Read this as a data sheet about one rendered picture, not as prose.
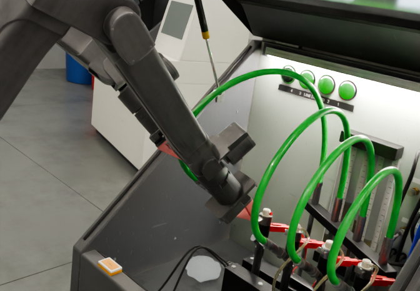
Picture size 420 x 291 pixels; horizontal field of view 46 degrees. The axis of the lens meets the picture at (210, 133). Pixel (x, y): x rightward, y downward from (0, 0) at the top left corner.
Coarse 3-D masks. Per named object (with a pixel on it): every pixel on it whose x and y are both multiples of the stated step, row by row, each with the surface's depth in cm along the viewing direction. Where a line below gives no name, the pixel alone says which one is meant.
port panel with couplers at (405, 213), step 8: (416, 168) 112; (416, 176) 112; (416, 184) 112; (408, 192) 111; (416, 192) 111; (408, 200) 114; (416, 200) 113; (400, 208) 115; (408, 208) 114; (400, 216) 116; (408, 216) 114; (400, 224) 116; (416, 224) 113; (400, 240) 116; (408, 240) 115; (408, 248) 115
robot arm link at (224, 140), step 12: (228, 132) 92; (240, 132) 92; (216, 144) 92; (228, 144) 91; (240, 144) 93; (252, 144) 94; (228, 156) 93; (240, 156) 94; (204, 168) 86; (216, 168) 88
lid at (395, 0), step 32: (224, 0) 131; (256, 0) 121; (288, 0) 114; (320, 0) 107; (352, 0) 100; (384, 0) 94; (416, 0) 89; (256, 32) 140; (288, 32) 128; (320, 32) 118; (352, 32) 110; (384, 32) 102; (416, 32) 96; (384, 64) 117; (416, 64) 109
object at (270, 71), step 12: (252, 72) 104; (264, 72) 105; (276, 72) 106; (288, 72) 107; (228, 84) 102; (312, 84) 111; (216, 96) 102; (324, 120) 115; (324, 132) 116; (324, 144) 117; (324, 156) 118
